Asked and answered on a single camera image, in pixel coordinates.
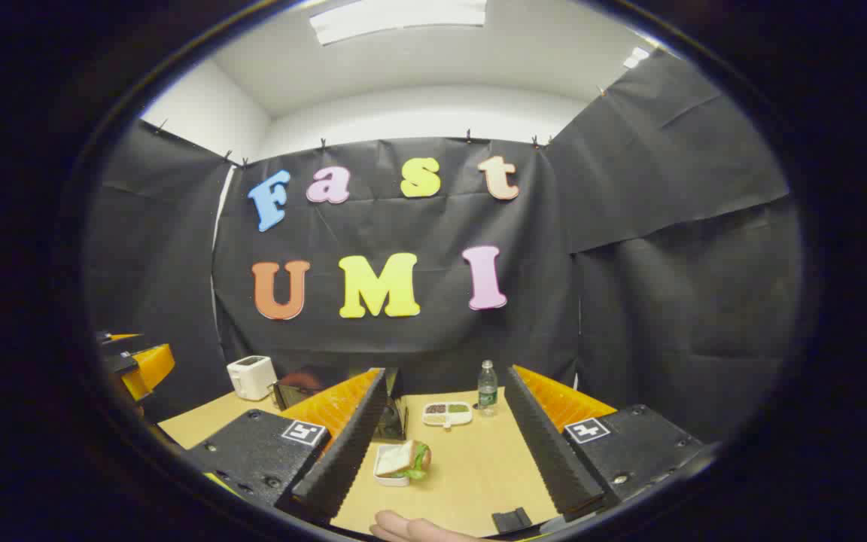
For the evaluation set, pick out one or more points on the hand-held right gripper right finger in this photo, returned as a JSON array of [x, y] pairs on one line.
[[546, 444]]

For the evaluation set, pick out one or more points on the small ceiling light panel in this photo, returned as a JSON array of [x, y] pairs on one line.
[[637, 57]]

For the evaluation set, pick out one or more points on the white divided snack dish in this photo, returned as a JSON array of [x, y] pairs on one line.
[[447, 413]]

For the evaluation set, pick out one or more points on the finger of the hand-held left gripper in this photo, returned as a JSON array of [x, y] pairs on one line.
[[119, 342], [149, 369]]

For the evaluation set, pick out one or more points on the white toaster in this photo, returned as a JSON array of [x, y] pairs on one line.
[[251, 378]]

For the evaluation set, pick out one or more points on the clear plastic water bottle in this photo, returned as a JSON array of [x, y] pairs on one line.
[[487, 391]]

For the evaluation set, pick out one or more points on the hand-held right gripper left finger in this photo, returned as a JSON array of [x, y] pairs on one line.
[[351, 444]]

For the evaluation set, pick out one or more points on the sandwich with lettuce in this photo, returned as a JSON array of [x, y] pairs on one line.
[[402, 458]]

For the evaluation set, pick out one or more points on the black backdrop cloth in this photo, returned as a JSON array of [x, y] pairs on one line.
[[629, 301]]

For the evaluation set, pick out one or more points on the long ceiling light panel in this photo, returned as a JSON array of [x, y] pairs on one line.
[[396, 19]]

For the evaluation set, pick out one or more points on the black electric oven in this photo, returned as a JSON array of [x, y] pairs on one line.
[[290, 393]]

